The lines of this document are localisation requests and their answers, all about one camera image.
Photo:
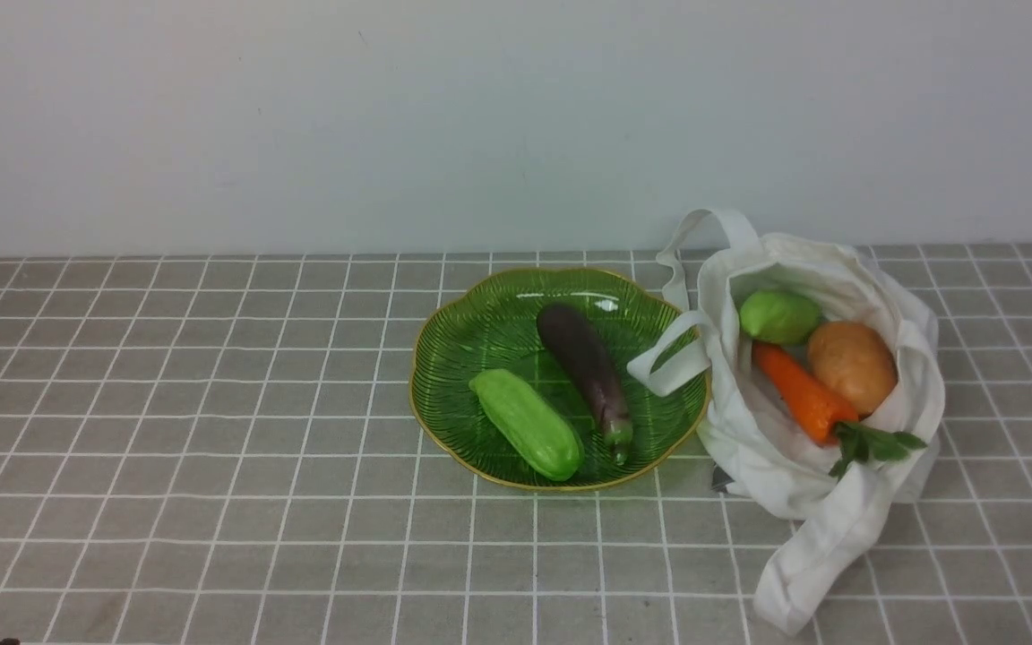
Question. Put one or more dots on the orange carrot with leaves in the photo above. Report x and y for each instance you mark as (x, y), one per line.
(827, 418)

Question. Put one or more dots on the grey checked tablecloth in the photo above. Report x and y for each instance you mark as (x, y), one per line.
(221, 450)

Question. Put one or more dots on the green round vegetable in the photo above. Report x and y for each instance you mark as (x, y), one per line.
(779, 317)

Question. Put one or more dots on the white cloth tote bag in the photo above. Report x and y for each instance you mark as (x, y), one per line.
(717, 258)

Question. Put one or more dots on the brown potato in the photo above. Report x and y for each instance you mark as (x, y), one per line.
(853, 360)

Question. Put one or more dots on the light green cucumber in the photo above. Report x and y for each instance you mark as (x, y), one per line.
(542, 437)

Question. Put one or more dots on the green glass plate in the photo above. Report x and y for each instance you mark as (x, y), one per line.
(493, 327)

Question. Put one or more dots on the dark purple eggplant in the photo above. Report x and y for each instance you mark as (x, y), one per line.
(574, 342)

